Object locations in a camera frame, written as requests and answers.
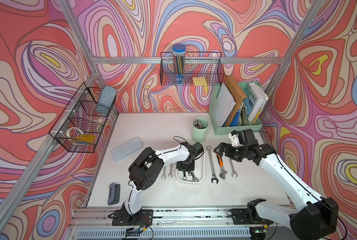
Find white plastic storage box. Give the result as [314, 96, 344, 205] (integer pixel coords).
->
[174, 155, 205, 185]

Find black wire basket wall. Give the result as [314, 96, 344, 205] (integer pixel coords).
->
[48, 83, 116, 153]
[160, 51, 225, 86]

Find grey bracket on table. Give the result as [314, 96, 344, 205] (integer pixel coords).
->
[107, 183, 120, 206]

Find silver double open-end wrench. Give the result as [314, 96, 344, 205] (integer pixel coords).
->
[228, 158, 238, 178]

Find white paper folder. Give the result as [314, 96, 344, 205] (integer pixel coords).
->
[214, 83, 235, 127]

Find yellow pad in basket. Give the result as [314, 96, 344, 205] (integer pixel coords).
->
[72, 134, 96, 145]

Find yellow sticky notes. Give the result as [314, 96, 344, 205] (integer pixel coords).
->
[192, 77, 208, 86]

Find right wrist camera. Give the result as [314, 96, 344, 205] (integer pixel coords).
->
[228, 129, 258, 148]

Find orange handle adjustable wrench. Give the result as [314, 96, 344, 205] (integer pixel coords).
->
[216, 155, 227, 180]

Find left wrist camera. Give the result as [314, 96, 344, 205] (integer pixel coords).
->
[191, 142, 203, 159]

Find translucent box lid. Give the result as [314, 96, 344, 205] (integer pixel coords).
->
[110, 137, 143, 162]

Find small silver ring wrench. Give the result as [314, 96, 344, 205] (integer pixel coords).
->
[161, 166, 166, 180]

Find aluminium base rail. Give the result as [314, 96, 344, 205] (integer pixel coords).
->
[62, 206, 296, 240]

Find large silver combination wrench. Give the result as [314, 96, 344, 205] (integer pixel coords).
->
[206, 146, 218, 184]

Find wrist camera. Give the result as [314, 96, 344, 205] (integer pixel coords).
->
[228, 129, 258, 148]
[191, 142, 203, 159]

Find green cup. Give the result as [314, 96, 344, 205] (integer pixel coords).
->
[191, 118, 209, 143]

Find green file organizer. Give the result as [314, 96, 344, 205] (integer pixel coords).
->
[208, 86, 262, 136]

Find white book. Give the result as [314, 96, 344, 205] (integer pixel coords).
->
[248, 83, 268, 125]

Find silver 19 combination wrench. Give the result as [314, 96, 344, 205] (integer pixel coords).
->
[189, 171, 198, 183]

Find grey sponge block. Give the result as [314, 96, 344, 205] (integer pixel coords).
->
[98, 86, 117, 108]

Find brown cardboard folder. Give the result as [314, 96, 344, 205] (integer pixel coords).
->
[224, 76, 247, 127]

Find clear tape roll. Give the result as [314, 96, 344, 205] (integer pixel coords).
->
[66, 127, 84, 139]

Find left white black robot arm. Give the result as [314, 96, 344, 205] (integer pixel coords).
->
[112, 142, 204, 226]

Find black wire basket back wall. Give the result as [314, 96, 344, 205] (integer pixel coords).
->
[160, 51, 225, 86]

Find blue lid pencil tube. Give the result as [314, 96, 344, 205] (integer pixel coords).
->
[172, 44, 186, 85]

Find drill bits in cup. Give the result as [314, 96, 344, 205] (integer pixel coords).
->
[193, 119, 203, 129]

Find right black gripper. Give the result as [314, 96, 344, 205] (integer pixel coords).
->
[214, 142, 247, 161]

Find black wire basket left wall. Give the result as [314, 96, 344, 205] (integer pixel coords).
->
[48, 83, 116, 153]

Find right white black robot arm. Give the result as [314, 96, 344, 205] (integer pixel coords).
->
[214, 143, 339, 240]

